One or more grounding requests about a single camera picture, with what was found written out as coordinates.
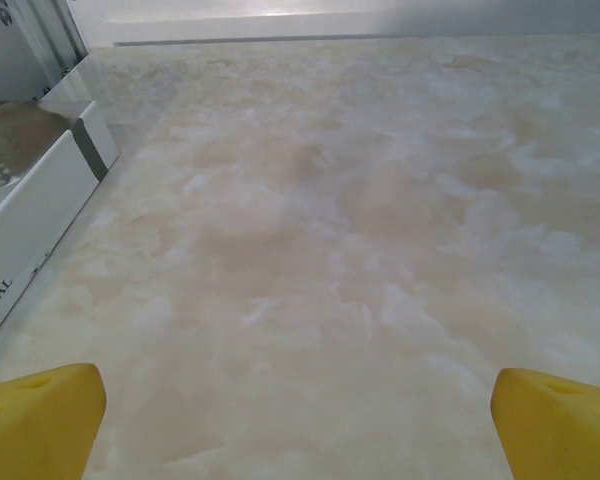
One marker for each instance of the aluminium frame post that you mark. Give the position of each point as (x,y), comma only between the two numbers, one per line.
(55,35)

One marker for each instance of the aluminium wall rail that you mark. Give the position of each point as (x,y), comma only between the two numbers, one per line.
(330,39)

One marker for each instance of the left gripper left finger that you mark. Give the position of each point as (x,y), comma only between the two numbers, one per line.
(35,430)

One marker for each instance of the white printed book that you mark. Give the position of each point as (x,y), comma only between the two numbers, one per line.
(40,215)

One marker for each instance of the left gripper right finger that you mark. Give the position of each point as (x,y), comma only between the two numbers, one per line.
(565,435)

